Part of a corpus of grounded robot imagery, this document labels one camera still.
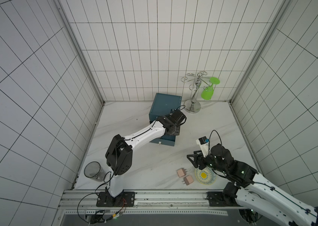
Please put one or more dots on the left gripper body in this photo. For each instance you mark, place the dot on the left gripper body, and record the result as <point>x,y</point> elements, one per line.
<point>176,132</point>

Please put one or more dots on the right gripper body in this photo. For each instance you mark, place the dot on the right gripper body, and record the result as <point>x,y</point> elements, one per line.
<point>199,160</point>

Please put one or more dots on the teal drawer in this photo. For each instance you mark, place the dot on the teal drawer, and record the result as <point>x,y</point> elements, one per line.
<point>167,140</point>

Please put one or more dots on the pink plug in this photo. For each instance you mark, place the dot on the pink plug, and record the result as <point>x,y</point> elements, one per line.
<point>187,180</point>
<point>181,172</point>

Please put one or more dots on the teal drawer cabinet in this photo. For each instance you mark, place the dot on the teal drawer cabinet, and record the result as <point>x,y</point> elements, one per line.
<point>163,104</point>

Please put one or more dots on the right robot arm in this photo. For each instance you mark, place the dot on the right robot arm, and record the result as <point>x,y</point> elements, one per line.
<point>250,189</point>

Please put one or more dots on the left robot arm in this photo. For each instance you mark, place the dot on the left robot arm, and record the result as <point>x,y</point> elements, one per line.
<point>119,155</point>

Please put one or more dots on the yellow patterned plate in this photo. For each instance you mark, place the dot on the yellow patterned plate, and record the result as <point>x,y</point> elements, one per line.
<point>205,176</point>

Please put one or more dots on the silver glass rack stand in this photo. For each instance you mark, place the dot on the silver glass rack stand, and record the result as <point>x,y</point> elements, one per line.
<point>192,105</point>

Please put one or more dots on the green plastic wine glass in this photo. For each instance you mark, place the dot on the green plastic wine glass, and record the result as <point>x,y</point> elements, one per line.
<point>208,91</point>

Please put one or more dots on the clear glass cup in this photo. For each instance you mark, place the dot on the clear glass cup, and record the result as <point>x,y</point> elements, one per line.
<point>94,171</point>

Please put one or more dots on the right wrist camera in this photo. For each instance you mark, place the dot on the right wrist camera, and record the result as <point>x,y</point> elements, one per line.
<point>203,143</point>

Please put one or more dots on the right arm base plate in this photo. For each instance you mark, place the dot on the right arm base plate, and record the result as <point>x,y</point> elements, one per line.
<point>219,199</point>

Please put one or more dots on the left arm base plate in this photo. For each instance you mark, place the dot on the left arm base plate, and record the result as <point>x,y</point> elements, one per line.
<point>124,199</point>

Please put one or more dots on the aluminium mounting rail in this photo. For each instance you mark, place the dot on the aluminium mounting rail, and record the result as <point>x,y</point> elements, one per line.
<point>163,199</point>

